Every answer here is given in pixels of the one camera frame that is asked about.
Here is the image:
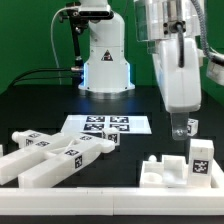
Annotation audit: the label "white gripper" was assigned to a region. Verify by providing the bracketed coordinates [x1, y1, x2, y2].
[153, 38, 201, 141]

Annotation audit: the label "white chair seat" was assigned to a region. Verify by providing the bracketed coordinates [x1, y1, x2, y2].
[138, 154, 224, 189]

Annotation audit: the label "white chair back frame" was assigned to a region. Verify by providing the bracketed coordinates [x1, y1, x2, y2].
[0, 133, 115, 188]

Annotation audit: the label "white marker base sheet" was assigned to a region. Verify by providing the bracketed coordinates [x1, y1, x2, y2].
[61, 115, 152, 134]

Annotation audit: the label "white block left edge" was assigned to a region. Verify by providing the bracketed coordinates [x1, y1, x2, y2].
[0, 145, 4, 157]

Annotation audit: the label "black camera on stand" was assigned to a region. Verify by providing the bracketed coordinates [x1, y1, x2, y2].
[59, 0, 114, 23]

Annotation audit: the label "white L-shaped wall fence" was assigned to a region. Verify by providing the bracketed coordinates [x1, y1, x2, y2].
[0, 150, 224, 215]

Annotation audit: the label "black cables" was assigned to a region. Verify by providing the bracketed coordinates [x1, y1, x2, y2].
[7, 68, 84, 94]

